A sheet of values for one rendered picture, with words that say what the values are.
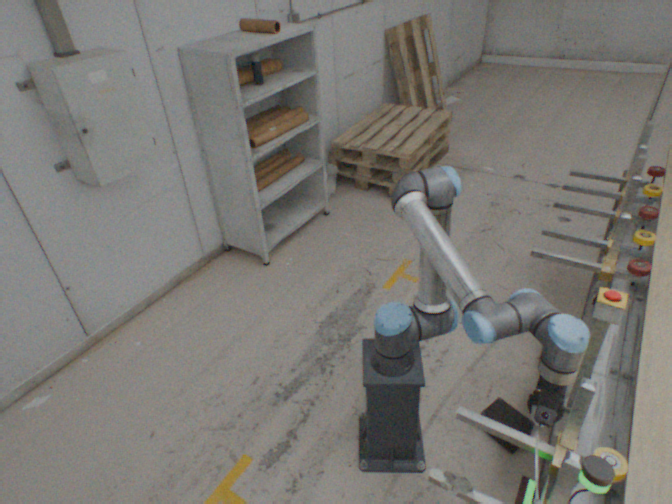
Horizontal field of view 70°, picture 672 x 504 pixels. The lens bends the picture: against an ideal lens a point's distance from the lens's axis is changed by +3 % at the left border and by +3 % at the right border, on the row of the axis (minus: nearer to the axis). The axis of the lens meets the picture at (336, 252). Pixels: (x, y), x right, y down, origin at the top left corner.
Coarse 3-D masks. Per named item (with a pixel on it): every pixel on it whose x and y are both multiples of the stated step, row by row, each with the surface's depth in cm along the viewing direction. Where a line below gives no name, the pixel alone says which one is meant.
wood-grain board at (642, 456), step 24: (648, 288) 189; (648, 312) 177; (648, 336) 168; (648, 360) 159; (648, 384) 151; (648, 408) 144; (648, 432) 138; (648, 456) 132; (624, 480) 130; (648, 480) 127
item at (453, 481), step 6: (444, 474) 134; (450, 474) 132; (456, 474) 133; (450, 480) 132; (456, 480) 131; (462, 480) 132; (444, 486) 131; (450, 486) 130; (456, 486) 130; (462, 486) 130; (468, 486) 130; (450, 492) 130; (456, 492) 130; (462, 492) 130; (468, 492) 130
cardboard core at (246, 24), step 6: (246, 18) 323; (240, 24) 324; (246, 24) 322; (252, 24) 319; (258, 24) 317; (264, 24) 314; (270, 24) 312; (276, 24) 317; (246, 30) 326; (252, 30) 322; (258, 30) 319; (264, 30) 317; (270, 30) 314; (276, 30) 318
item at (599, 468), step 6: (594, 456) 108; (588, 462) 107; (594, 462) 107; (600, 462) 107; (606, 462) 107; (588, 468) 106; (594, 468) 106; (600, 468) 106; (606, 468) 106; (594, 474) 105; (600, 474) 105; (606, 474) 105; (612, 474) 105; (576, 492) 114; (570, 498) 117
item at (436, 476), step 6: (432, 468) 136; (432, 474) 135; (438, 474) 134; (432, 480) 135; (438, 480) 133; (444, 480) 133; (438, 486) 135; (474, 492) 130; (480, 492) 130; (462, 498) 131; (468, 498) 130; (474, 498) 129; (480, 498) 129; (486, 498) 129; (492, 498) 129
